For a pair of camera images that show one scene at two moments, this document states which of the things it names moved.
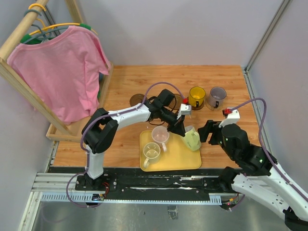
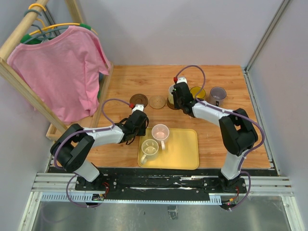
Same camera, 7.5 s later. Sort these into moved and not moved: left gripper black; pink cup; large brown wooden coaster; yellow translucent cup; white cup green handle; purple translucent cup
Moved: left gripper black; white cup green handle
Not moved: large brown wooden coaster; pink cup; yellow translucent cup; purple translucent cup
